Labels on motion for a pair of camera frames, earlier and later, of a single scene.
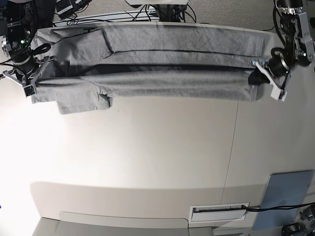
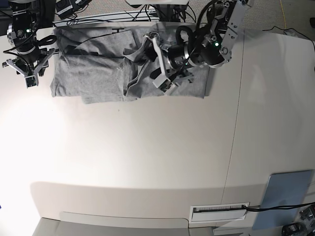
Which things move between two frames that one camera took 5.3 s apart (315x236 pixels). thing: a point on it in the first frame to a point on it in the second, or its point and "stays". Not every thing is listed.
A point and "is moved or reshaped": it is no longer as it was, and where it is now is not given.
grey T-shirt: x=80 y=69 is moved or reshaped
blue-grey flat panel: x=282 y=189 stays
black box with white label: x=63 y=8 stays
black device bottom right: x=295 y=229 stays
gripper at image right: x=274 y=70 to x=167 y=82
